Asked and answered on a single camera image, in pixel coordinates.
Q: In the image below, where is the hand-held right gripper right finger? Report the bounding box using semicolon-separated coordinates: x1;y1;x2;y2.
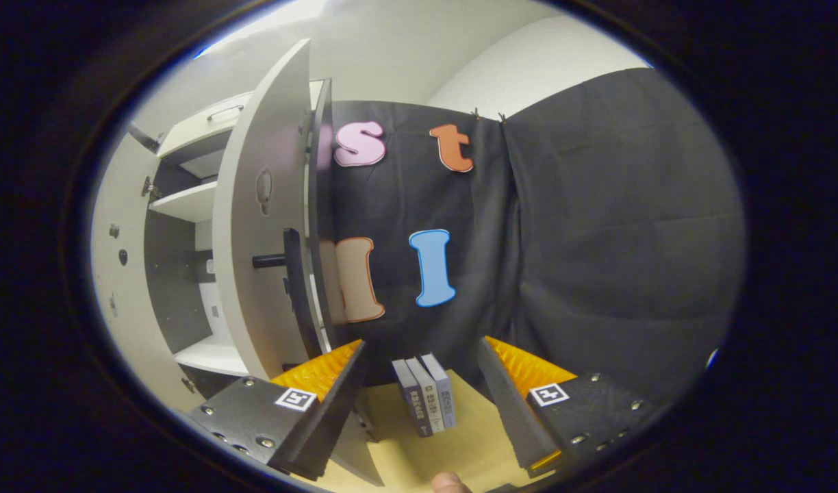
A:
477;336;659;479

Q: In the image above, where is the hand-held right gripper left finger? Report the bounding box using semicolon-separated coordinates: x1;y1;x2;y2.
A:
186;340;370;481

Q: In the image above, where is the white and grey cabinet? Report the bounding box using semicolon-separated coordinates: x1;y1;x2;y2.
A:
144;79;339;384

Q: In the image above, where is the dark blue book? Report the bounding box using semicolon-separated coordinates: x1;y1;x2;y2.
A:
392;359;433;438

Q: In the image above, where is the white spine book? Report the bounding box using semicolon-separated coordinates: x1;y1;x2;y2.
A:
405;357;446;433

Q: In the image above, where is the black backdrop cloth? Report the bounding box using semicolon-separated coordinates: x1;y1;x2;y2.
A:
320;67;746;412

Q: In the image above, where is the black right door handle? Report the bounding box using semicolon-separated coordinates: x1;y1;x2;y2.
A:
253;228;305;338

